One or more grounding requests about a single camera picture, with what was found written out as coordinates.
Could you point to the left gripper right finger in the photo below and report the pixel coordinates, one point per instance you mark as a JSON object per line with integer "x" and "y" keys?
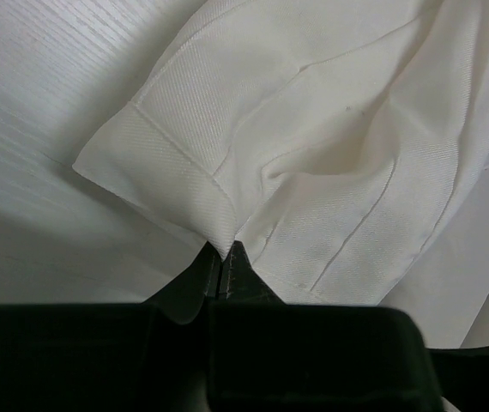
{"x": 266, "y": 355}

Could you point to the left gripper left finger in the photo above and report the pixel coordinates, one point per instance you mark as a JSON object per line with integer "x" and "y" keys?
{"x": 106, "y": 357}

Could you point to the white skirt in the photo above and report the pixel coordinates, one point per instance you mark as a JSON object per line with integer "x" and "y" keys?
{"x": 344, "y": 143}

